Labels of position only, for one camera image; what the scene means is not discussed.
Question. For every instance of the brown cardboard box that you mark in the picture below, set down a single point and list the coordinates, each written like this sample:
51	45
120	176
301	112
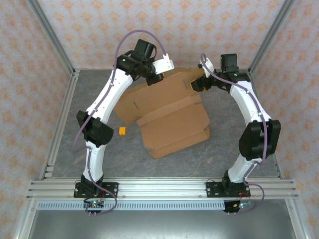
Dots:
169	124

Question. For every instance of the small orange plastic block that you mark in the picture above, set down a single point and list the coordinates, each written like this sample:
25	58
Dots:
122	131

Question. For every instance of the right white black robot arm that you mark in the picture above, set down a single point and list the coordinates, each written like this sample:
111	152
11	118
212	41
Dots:
249	104

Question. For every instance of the aluminium cross beam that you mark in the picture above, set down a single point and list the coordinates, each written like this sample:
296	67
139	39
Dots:
162	188

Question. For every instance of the grey steel plate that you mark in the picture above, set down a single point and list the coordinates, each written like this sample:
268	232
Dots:
162	224

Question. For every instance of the aluminium upright post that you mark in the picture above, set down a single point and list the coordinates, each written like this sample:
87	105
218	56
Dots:
51	32
272	32

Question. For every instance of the aluminium side rail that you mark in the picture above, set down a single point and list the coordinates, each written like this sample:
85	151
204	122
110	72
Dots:
278	171
69	99

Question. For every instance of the aluminium frame leg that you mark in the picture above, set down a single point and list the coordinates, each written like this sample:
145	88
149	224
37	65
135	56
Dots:
25	221
297	221

